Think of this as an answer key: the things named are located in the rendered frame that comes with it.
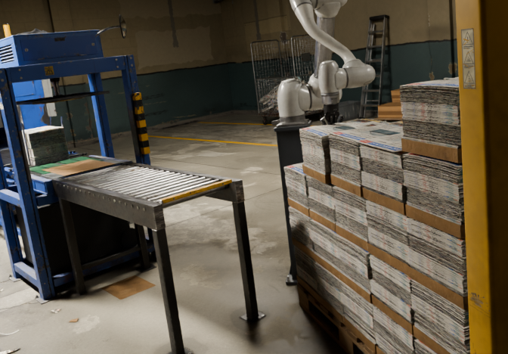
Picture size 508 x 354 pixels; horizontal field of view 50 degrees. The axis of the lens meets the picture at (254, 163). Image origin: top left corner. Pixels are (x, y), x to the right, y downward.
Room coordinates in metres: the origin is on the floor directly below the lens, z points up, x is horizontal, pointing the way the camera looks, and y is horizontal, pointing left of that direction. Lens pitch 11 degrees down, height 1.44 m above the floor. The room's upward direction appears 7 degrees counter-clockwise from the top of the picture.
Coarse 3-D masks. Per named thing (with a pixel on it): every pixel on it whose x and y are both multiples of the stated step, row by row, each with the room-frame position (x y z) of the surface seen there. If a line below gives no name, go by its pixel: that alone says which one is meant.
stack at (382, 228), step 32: (288, 192) 2.89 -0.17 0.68; (320, 192) 2.50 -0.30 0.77; (320, 224) 2.52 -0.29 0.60; (352, 224) 2.19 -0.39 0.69; (384, 224) 1.94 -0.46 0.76; (320, 256) 2.55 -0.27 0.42; (352, 256) 2.19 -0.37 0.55; (320, 288) 2.59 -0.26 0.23; (384, 288) 1.97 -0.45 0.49; (320, 320) 2.65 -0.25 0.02; (352, 320) 2.27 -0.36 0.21; (384, 320) 1.99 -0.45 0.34; (352, 352) 2.29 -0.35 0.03; (384, 352) 2.01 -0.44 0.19
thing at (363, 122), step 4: (352, 120) 2.70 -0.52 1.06; (356, 120) 2.68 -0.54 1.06; (360, 120) 2.66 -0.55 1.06; (364, 120) 2.64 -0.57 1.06; (368, 120) 2.62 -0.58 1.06; (372, 120) 2.61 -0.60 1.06; (376, 120) 2.60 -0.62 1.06; (352, 124) 2.59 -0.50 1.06; (356, 124) 2.57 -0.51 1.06; (360, 124) 2.56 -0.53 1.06; (364, 124) 2.54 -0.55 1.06; (368, 124) 2.52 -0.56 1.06; (372, 124) 2.51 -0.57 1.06; (376, 124) 2.49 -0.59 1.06; (380, 124) 2.48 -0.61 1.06
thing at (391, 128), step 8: (360, 128) 2.40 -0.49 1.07; (368, 128) 2.37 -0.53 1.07; (376, 128) 2.34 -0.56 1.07; (384, 128) 2.32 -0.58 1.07; (392, 128) 2.29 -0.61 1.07; (400, 128) 2.27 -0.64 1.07; (344, 136) 2.23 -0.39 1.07; (352, 136) 2.20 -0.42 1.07; (360, 136) 2.18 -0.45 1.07; (368, 136) 2.16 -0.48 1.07; (376, 136) 2.14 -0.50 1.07
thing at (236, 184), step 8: (152, 168) 3.47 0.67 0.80; (160, 168) 3.43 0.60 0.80; (168, 168) 3.40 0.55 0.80; (200, 176) 3.04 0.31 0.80; (208, 176) 3.00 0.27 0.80; (216, 176) 2.97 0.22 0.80; (232, 184) 2.81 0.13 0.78; (240, 184) 2.81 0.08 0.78; (216, 192) 2.93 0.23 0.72; (224, 192) 2.88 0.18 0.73; (232, 192) 2.82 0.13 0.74; (240, 192) 2.81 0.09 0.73; (232, 200) 2.83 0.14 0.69; (240, 200) 2.80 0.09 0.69
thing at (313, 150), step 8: (304, 128) 2.63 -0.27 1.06; (312, 128) 2.59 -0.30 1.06; (320, 128) 2.57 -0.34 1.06; (328, 128) 2.55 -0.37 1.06; (336, 128) 2.53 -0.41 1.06; (304, 136) 2.57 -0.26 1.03; (312, 136) 2.47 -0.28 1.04; (320, 136) 2.38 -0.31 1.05; (304, 144) 2.61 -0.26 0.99; (312, 144) 2.49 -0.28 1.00; (320, 144) 2.39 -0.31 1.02; (328, 144) 2.37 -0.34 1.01; (304, 152) 2.62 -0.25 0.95; (312, 152) 2.50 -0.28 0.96; (320, 152) 2.41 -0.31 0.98; (328, 152) 2.37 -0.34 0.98; (304, 160) 2.63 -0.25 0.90; (312, 160) 2.52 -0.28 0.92; (320, 160) 2.42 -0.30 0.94; (328, 160) 2.38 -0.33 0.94; (312, 168) 2.52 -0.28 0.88; (320, 168) 2.44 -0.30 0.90; (328, 168) 2.38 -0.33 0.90
